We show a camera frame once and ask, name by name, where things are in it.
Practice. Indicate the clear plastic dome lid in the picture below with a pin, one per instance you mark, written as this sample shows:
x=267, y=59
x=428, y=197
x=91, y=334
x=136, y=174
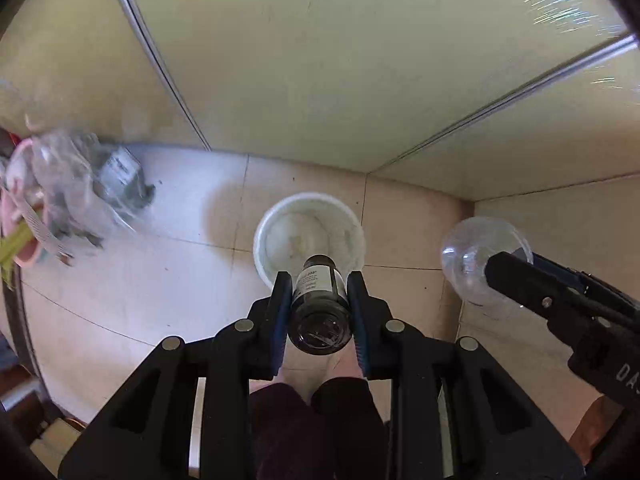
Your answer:
x=465, y=252

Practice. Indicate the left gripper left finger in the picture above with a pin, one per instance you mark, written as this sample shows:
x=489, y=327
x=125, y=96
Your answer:
x=274, y=328

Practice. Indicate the clear plastic bag pile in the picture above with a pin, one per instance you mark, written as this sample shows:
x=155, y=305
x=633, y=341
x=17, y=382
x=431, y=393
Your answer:
x=66, y=183

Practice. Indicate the white plastic trash bucket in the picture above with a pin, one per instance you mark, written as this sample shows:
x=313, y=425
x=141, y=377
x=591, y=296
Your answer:
x=305, y=225

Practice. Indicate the dark glass bottle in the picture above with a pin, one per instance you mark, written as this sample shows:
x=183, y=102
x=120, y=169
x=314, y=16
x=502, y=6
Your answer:
x=319, y=323

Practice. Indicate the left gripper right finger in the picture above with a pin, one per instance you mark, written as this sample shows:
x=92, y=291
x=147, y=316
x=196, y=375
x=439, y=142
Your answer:
x=369, y=317

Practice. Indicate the person dark trouser legs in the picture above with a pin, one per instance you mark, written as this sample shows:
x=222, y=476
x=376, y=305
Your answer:
x=337, y=434

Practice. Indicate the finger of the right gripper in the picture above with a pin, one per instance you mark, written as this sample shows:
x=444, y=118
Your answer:
x=537, y=286

